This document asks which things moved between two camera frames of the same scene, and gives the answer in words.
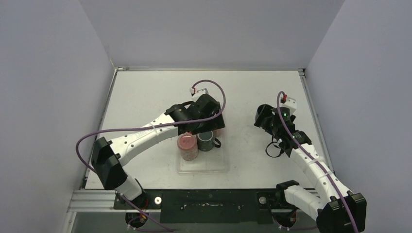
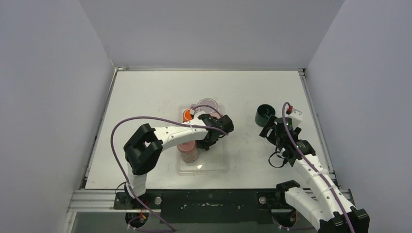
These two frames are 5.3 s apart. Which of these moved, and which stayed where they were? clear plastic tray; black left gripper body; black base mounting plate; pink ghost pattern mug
Moved: black left gripper body
Stayed: black base mounting plate; pink ghost pattern mug; clear plastic tray
